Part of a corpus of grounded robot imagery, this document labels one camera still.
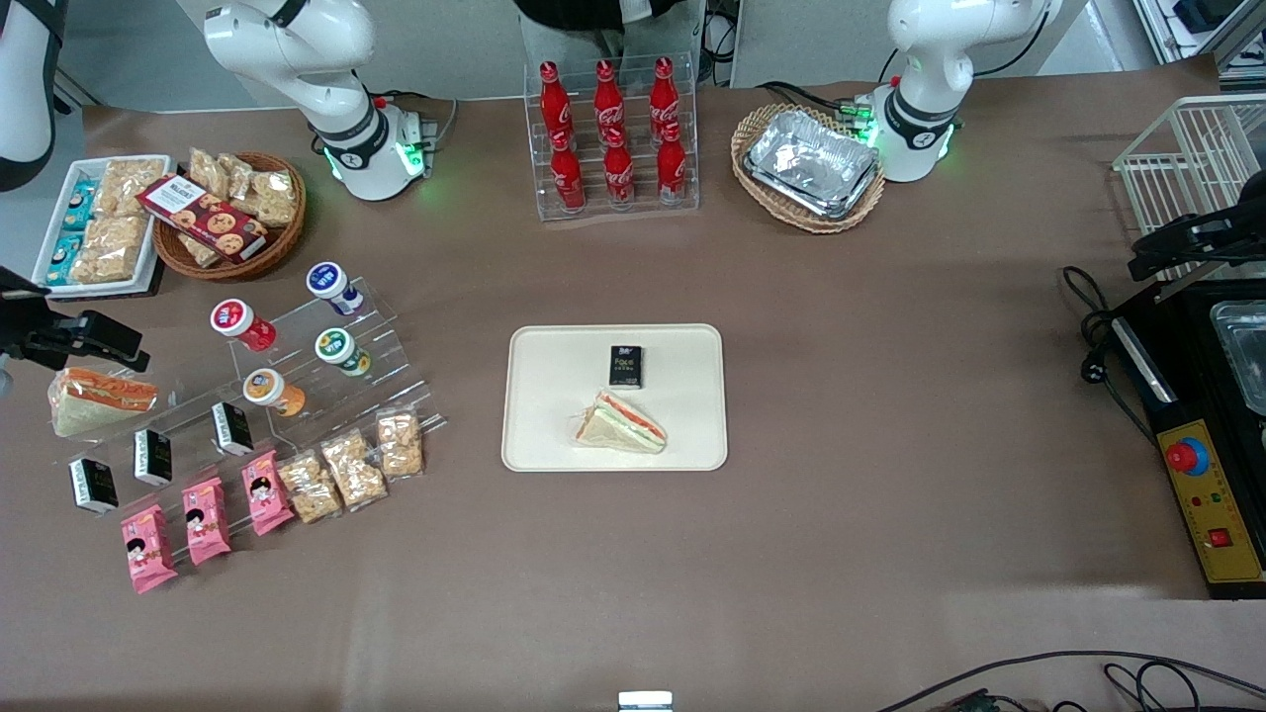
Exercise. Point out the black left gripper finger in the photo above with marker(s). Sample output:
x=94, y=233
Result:
x=1159, y=267
x=1165, y=240

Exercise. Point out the white rectangular tray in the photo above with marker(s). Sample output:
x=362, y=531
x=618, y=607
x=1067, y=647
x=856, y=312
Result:
x=45, y=252

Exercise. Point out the blue gum bottle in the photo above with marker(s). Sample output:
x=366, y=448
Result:
x=332, y=287

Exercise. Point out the clear acrylic stepped stand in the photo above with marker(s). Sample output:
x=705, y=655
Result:
x=391, y=341

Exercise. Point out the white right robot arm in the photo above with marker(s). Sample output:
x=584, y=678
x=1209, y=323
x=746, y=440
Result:
x=326, y=89

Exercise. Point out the small white device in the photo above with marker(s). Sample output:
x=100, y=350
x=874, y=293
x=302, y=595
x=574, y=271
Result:
x=645, y=701

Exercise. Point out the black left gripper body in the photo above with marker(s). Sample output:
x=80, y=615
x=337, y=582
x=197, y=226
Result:
x=1219, y=235

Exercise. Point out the red cookie box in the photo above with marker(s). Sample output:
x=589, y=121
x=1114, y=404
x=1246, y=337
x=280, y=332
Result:
x=203, y=218

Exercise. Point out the stack of foil trays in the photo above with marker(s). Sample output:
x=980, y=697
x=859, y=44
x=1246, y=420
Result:
x=813, y=163

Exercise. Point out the metal frame shelf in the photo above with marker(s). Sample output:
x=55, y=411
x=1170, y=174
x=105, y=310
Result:
x=1202, y=30

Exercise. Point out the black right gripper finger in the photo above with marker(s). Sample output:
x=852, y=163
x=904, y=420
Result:
x=114, y=328
x=99, y=358

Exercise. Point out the green gum bottle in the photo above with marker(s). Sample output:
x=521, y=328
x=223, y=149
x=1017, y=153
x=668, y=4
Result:
x=342, y=352

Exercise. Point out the wrapped triangle sandwich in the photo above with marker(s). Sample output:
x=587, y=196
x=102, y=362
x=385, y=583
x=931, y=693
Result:
x=99, y=400
x=623, y=423

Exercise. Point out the red emergency stop button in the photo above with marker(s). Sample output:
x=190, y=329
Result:
x=1187, y=457

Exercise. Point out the clear crispy snack packet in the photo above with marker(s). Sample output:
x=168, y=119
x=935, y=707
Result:
x=311, y=487
x=129, y=183
x=109, y=249
x=354, y=471
x=401, y=444
x=208, y=173
x=269, y=196

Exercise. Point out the cream plastic tray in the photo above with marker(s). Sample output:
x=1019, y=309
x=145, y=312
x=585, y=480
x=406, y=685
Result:
x=682, y=415

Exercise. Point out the orange gum bottle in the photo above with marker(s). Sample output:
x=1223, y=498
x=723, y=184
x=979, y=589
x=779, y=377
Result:
x=273, y=392

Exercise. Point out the red cola bottle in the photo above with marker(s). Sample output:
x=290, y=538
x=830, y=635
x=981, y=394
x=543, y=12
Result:
x=607, y=102
x=619, y=173
x=672, y=168
x=664, y=99
x=568, y=176
x=554, y=104

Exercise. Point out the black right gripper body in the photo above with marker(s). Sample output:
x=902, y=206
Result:
x=40, y=334

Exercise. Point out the dark wicker basket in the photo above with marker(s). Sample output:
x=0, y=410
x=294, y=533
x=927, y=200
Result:
x=267, y=252

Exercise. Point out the red gum bottle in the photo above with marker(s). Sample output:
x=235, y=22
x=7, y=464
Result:
x=241, y=324

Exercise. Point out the black box with green print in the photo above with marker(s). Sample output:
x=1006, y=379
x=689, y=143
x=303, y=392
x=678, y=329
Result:
x=625, y=366

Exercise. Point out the light wicker basket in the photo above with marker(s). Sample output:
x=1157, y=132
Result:
x=752, y=183

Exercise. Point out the metal pan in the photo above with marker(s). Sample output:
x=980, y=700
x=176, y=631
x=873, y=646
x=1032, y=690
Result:
x=1246, y=351

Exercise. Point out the pink snack pack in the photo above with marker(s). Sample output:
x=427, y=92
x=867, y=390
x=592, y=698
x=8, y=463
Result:
x=148, y=550
x=206, y=521
x=267, y=492

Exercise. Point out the clear acrylic bottle rack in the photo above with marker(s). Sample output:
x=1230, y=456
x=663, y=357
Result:
x=692, y=188

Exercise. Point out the black machine with yellow panel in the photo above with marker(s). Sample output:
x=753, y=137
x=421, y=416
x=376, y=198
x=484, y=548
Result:
x=1187, y=346

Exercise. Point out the black box with white print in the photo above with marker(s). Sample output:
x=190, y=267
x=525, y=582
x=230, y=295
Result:
x=94, y=486
x=233, y=429
x=153, y=457

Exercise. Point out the blue snack pack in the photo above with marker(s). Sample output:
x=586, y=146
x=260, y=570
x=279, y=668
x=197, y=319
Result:
x=65, y=259
x=79, y=206

